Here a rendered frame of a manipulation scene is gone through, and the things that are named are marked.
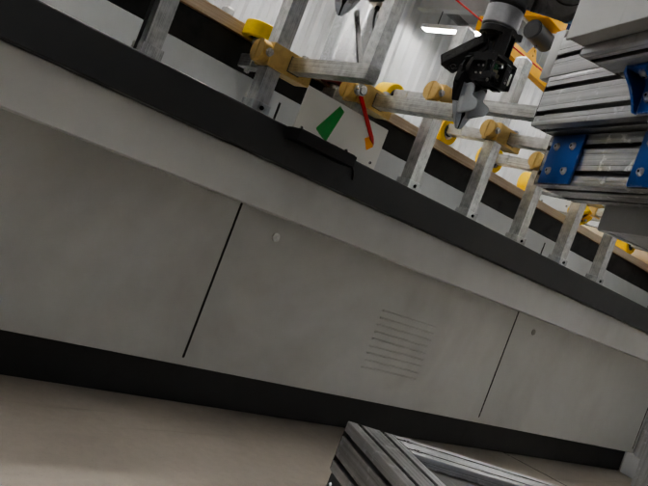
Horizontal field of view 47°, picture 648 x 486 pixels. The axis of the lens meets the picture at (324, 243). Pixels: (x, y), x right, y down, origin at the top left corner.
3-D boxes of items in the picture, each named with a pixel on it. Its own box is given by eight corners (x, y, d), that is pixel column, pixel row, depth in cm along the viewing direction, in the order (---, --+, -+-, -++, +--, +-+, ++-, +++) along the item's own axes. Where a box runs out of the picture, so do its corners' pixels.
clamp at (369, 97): (389, 121, 174) (396, 100, 174) (349, 97, 165) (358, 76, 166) (372, 118, 179) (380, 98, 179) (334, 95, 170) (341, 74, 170)
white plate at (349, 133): (374, 170, 175) (389, 130, 175) (292, 129, 158) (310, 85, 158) (372, 170, 175) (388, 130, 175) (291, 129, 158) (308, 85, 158)
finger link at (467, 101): (465, 124, 146) (481, 81, 147) (443, 121, 151) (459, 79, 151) (474, 130, 148) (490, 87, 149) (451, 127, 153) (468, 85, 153)
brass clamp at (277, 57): (310, 88, 157) (318, 66, 158) (260, 61, 149) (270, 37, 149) (292, 86, 162) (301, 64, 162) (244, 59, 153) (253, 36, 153)
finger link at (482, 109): (474, 130, 148) (490, 87, 149) (451, 127, 153) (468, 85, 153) (483, 136, 151) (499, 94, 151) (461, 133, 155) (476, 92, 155)
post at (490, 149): (471, 226, 203) (533, 61, 203) (463, 222, 201) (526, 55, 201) (461, 223, 206) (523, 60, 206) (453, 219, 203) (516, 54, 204)
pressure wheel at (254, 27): (264, 82, 172) (282, 35, 172) (261, 73, 164) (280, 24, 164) (231, 69, 172) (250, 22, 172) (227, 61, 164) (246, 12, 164)
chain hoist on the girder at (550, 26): (551, 68, 674) (570, 17, 674) (534, 52, 649) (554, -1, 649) (526, 66, 692) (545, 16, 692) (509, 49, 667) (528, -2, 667)
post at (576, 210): (560, 273, 236) (614, 131, 236) (554, 270, 234) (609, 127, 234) (551, 270, 239) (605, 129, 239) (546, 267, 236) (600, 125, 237)
